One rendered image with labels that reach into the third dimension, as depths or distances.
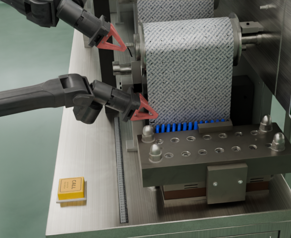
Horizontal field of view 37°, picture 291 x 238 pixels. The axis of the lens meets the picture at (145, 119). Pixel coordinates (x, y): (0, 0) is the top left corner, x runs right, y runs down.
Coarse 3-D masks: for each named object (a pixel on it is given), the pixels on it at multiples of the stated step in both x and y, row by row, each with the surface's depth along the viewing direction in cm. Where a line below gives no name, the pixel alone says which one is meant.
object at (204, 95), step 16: (160, 80) 120; (176, 80) 120; (192, 80) 121; (208, 80) 121; (224, 80) 121; (160, 96) 122; (176, 96) 123; (192, 96) 123; (208, 96) 124; (224, 96) 124; (160, 112) 125; (176, 112) 125; (192, 112) 126; (208, 112) 126; (224, 112) 127
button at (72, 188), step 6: (60, 180) 124; (66, 180) 124; (72, 180) 124; (78, 180) 124; (60, 186) 122; (66, 186) 122; (72, 186) 122; (78, 186) 122; (60, 192) 120; (66, 192) 120; (72, 192) 120; (78, 192) 120; (60, 198) 120; (66, 198) 120; (72, 198) 120
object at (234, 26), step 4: (232, 20) 119; (232, 24) 118; (140, 28) 117; (236, 28) 117; (140, 32) 116; (236, 32) 117; (140, 36) 116; (236, 36) 117; (140, 40) 117; (236, 40) 117; (236, 44) 117; (236, 48) 118; (236, 52) 118
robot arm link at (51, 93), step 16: (48, 80) 113; (64, 80) 115; (80, 80) 115; (0, 96) 108; (16, 96) 108; (32, 96) 109; (48, 96) 110; (64, 96) 112; (0, 112) 109; (16, 112) 111
